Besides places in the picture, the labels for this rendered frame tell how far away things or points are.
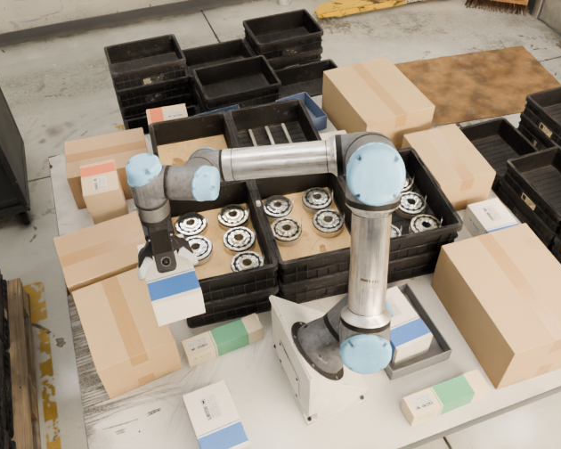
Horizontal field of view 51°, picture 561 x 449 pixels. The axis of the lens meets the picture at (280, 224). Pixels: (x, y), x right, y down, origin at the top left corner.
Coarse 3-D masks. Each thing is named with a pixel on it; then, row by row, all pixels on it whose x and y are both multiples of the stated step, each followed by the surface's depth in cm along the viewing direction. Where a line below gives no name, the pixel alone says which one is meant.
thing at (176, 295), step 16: (176, 256) 148; (176, 272) 145; (192, 272) 145; (160, 288) 141; (176, 288) 141; (192, 288) 141; (160, 304) 139; (176, 304) 141; (192, 304) 143; (160, 320) 143; (176, 320) 145
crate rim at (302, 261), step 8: (336, 176) 198; (344, 184) 195; (256, 192) 195; (344, 192) 193; (264, 216) 186; (272, 240) 179; (344, 248) 176; (280, 256) 175; (312, 256) 175; (320, 256) 174; (328, 256) 175; (336, 256) 176; (344, 256) 177; (280, 264) 173; (288, 264) 173; (296, 264) 174; (304, 264) 175
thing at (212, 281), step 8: (224, 184) 196; (232, 184) 197; (248, 184) 196; (256, 208) 188; (264, 224) 183; (264, 232) 181; (272, 248) 177; (272, 256) 175; (272, 264) 173; (232, 272) 171; (240, 272) 171; (248, 272) 171; (256, 272) 171; (264, 272) 172; (272, 272) 173; (200, 280) 169; (208, 280) 169; (216, 280) 169; (224, 280) 170; (232, 280) 171; (200, 288) 170
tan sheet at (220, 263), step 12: (240, 204) 204; (204, 216) 200; (216, 216) 200; (216, 228) 196; (252, 228) 196; (216, 240) 193; (216, 252) 189; (204, 264) 186; (216, 264) 186; (228, 264) 186; (264, 264) 185; (204, 276) 182
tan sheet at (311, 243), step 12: (300, 192) 207; (300, 204) 204; (300, 216) 199; (312, 216) 199; (312, 228) 196; (300, 240) 192; (312, 240) 192; (324, 240) 192; (336, 240) 192; (348, 240) 192; (288, 252) 189; (300, 252) 189; (312, 252) 188
